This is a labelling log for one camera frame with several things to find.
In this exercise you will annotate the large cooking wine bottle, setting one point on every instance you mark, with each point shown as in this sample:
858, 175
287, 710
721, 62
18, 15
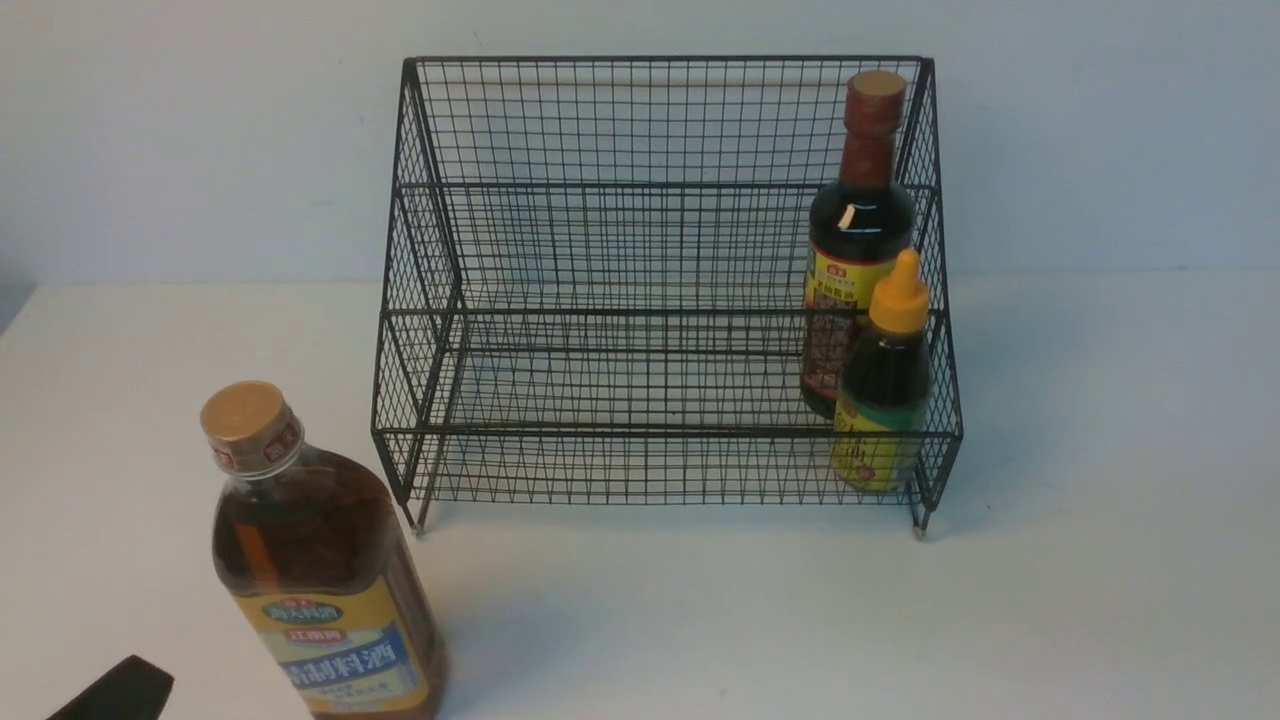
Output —
309, 545

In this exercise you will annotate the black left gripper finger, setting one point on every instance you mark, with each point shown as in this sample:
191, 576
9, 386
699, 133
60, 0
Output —
132, 689

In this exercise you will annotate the black wire mesh rack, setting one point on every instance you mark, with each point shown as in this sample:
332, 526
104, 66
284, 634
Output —
593, 291

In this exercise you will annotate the dark soy sauce bottle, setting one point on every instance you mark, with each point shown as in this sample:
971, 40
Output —
858, 224

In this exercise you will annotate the small yellow-capped sauce bottle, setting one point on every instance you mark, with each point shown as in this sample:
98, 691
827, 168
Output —
885, 384

